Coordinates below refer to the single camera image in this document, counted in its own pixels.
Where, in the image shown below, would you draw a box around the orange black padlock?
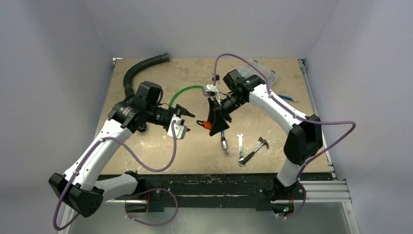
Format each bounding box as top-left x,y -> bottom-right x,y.
196,120 -> 212,130

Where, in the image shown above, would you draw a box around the black head keys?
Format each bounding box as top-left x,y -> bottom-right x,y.
212,74 -> 220,85

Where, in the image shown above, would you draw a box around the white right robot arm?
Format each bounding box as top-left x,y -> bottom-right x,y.
203,70 -> 323,201

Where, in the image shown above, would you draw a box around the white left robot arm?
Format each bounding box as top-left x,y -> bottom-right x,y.
49,81 -> 195,217

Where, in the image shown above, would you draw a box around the silver open-end wrench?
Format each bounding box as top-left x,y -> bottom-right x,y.
236,132 -> 244,167

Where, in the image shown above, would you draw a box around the clear plastic screw box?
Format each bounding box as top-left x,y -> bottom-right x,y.
238,59 -> 279,86

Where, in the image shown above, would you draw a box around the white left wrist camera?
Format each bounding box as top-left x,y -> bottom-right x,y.
167,114 -> 187,139

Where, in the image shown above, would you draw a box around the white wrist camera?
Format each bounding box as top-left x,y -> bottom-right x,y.
202,84 -> 221,105
167,114 -> 187,139

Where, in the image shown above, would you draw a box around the blue cable lock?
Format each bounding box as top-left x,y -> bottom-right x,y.
221,95 -> 298,156

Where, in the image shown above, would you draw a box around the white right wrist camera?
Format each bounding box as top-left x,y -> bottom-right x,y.
202,84 -> 221,105

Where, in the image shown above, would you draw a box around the green cable lock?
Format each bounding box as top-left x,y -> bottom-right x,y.
168,84 -> 205,109

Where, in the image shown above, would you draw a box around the black corrugated hose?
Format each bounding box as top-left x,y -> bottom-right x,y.
123,53 -> 170,133

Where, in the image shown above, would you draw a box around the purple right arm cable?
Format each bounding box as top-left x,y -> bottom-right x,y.
214,53 -> 357,220

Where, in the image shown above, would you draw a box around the small black handle hammer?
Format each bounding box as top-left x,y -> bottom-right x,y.
239,137 -> 269,165

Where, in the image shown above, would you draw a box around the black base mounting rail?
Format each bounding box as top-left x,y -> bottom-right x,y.
96,173 -> 333,212

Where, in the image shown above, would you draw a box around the aluminium frame rail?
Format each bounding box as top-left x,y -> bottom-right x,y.
58,179 -> 360,234

